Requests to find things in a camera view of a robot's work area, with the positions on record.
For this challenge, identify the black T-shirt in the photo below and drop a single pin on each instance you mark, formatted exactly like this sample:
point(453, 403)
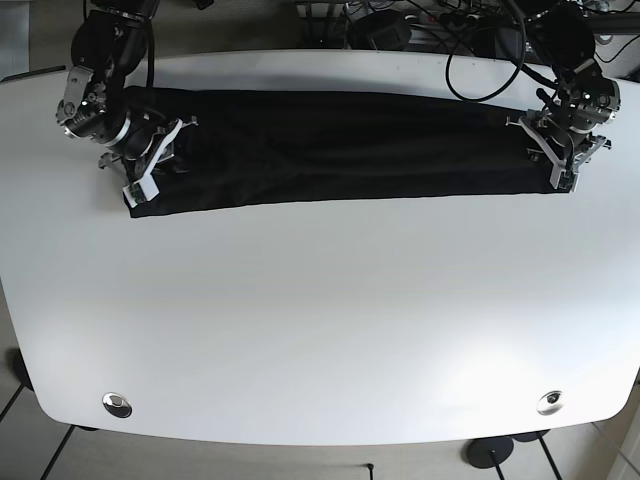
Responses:
point(244, 148)

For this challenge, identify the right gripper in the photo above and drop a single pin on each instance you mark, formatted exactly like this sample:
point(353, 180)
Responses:
point(140, 144)

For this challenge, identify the right table grommet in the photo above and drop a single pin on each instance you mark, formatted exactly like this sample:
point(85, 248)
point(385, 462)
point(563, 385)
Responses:
point(550, 403)

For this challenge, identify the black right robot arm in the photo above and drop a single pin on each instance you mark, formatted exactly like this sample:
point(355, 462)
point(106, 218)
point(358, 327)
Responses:
point(110, 44)

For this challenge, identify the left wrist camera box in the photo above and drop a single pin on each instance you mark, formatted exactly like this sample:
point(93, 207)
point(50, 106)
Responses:
point(562, 180)

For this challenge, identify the black round stand base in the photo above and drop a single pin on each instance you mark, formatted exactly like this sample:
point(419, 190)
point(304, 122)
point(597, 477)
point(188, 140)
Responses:
point(489, 452)

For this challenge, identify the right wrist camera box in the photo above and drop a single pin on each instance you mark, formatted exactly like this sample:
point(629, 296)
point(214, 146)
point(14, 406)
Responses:
point(140, 191)

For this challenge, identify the left table grommet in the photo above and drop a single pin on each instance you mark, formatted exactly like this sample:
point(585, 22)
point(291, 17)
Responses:
point(117, 405)

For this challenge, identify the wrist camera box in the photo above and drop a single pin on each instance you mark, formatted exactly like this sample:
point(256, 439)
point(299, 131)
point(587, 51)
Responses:
point(140, 191)
point(562, 180)

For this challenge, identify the table grommet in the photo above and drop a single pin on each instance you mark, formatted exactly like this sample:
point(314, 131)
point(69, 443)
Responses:
point(550, 403)
point(117, 405)

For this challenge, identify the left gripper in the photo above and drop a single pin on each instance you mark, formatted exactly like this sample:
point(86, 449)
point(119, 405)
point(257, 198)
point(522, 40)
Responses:
point(564, 147)

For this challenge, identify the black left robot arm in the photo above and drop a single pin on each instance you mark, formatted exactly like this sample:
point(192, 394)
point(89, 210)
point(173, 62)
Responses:
point(557, 50)

